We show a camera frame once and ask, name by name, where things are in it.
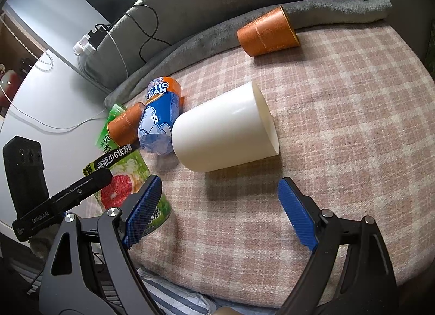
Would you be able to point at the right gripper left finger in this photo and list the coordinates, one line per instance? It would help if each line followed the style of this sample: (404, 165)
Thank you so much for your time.
(89, 270)

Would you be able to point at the grapefruit green tea bottle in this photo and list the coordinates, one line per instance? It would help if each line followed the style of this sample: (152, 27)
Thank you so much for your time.
(129, 173)

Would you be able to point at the large orange paper cup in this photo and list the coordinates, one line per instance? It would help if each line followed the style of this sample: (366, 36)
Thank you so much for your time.
(123, 129)

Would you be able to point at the white plastic cup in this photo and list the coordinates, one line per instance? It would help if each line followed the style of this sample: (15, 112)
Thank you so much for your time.
(232, 129)

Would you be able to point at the small orange paper cup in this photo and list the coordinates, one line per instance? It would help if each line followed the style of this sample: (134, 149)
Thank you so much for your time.
(269, 33)

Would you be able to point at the blue Arctic Ocean bottle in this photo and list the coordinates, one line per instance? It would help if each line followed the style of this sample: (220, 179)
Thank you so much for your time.
(162, 108)

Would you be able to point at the white power strip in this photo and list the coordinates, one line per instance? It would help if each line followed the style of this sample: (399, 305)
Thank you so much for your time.
(91, 40)

